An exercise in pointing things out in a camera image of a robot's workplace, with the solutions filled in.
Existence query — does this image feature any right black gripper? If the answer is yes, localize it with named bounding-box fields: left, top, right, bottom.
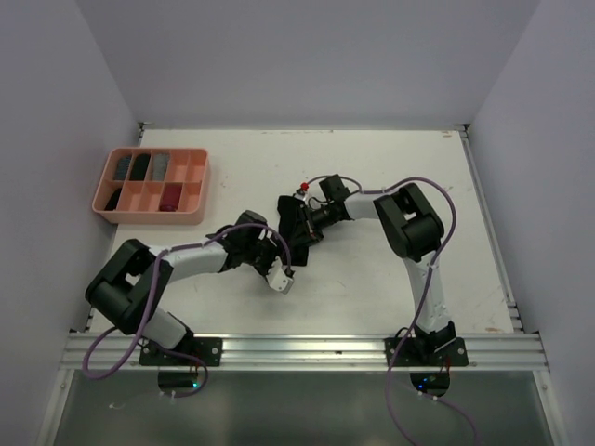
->
left=289, top=203, right=337, bottom=250

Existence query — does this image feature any pink divided organizer tray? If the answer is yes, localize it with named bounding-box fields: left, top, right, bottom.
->
left=91, top=147, right=210, bottom=225

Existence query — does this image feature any grey striped underwear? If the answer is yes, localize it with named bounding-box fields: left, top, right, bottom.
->
left=151, top=153, right=170, bottom=181
left=113, top=154, right=132, bottom=181

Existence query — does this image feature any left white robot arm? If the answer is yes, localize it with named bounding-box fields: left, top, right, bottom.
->
left=85, top=211, right=293, bottom=365

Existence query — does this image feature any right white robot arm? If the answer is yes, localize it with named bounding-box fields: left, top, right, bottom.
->
left=291, top=175, right=456, bottom=365

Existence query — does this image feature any dark red rolled underwear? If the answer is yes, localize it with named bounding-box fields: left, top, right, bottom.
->
left=159, top=184, right=182, bottom=212

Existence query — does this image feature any grey striped rolled underwear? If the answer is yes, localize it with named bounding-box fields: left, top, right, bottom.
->
left=113, top=154, right=132, bottom=181

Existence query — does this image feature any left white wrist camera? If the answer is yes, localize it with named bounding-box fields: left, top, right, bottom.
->
left=266, top=265, right=294, bottom=295

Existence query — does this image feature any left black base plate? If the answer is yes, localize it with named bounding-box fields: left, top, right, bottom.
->
left=139, top=335, right=223, bottom=367

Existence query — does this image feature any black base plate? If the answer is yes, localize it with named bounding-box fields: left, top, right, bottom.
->
left=139, top=335, right=223, bottom=367
left=383, top=322, right=469, bottom=367

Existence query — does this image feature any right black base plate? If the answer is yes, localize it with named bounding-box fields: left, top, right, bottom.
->
left=383, top=322, right=469, bottom=367

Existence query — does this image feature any aluminium mounting rail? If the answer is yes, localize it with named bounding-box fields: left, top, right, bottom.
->
left=59, top=332, right=550, bottom=372

